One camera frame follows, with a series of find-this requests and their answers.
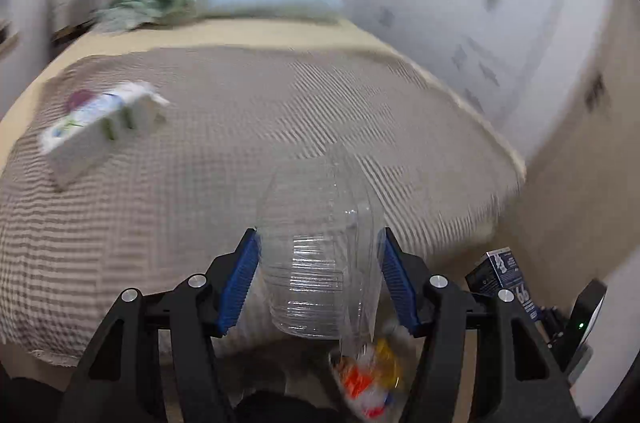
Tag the dark blue carton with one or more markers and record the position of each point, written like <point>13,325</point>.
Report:
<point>492,270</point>

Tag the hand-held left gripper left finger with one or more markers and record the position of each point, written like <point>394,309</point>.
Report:
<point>240,283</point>

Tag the clear plastic bottle without cap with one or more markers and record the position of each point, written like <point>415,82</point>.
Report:
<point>310,283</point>

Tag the cream bed sheet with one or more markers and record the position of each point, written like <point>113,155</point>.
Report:
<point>225,33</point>

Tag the beige door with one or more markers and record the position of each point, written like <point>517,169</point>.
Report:
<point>590,178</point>

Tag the white milk carton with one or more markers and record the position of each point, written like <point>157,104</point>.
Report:
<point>95,128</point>

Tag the person's left leg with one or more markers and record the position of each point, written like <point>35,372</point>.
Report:
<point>25,398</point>

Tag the colourful plastic bag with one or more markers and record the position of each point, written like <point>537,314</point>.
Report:
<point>370,403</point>

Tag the yellow wrapper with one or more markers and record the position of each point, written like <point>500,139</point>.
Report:
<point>387,355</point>

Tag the red snack bag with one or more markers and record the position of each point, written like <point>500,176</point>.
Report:
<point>352,380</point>

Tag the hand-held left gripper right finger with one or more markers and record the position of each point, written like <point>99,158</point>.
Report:
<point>397,283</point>

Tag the checkered blanket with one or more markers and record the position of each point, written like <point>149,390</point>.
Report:
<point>200,128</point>

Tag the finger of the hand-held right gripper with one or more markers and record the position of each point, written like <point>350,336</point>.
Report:
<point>556,325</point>

